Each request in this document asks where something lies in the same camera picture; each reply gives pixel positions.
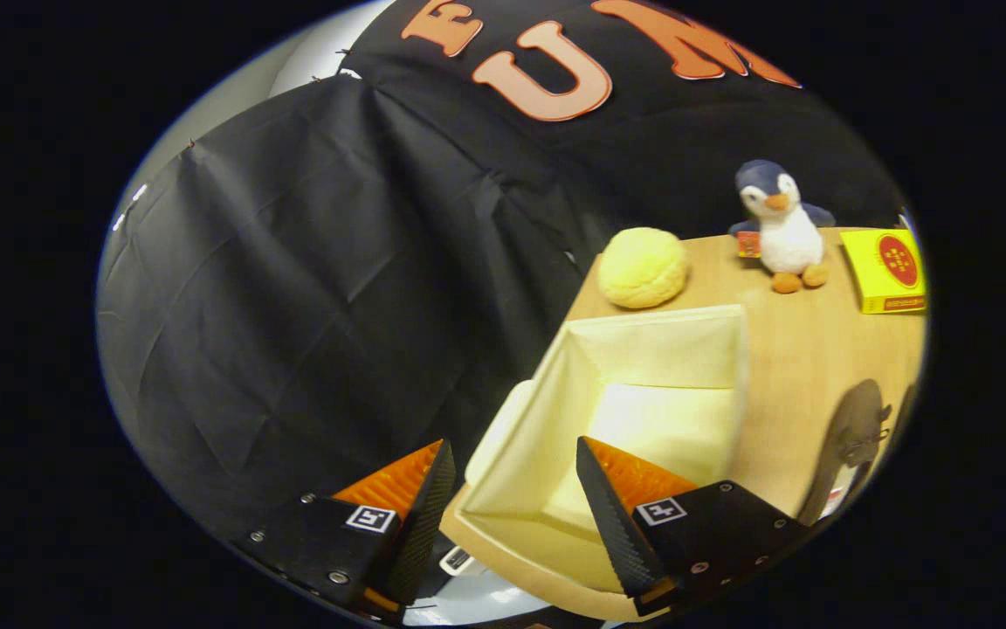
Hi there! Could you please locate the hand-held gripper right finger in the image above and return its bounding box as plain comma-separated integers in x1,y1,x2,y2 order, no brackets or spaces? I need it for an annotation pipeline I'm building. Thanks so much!
575,435,810,617

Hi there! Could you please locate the beige fabric storage box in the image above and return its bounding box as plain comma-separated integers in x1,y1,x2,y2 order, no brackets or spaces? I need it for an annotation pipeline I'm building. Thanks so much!
440,303,750,623

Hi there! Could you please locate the penguin plush toy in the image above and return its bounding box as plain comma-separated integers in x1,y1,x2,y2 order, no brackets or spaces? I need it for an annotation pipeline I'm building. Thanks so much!
727,159,837,295

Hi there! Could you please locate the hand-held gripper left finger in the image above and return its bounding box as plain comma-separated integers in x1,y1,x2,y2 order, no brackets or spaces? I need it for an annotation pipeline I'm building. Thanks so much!
237,439,458,617

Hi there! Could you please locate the yellow book with red circle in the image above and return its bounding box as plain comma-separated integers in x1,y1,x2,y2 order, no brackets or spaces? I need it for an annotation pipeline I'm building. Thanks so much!
839,227,927,315

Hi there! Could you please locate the brown shoe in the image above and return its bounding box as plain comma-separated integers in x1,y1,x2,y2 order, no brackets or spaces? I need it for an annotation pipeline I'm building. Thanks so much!
798,378,893,527
890,382,920,446

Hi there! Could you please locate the black backdrop cloth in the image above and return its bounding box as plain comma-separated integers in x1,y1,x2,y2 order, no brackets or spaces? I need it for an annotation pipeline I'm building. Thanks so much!
97,0,906,543

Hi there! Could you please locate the yellow bun plush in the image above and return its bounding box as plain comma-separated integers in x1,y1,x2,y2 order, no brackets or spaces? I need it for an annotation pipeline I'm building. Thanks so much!
597,227,690,310

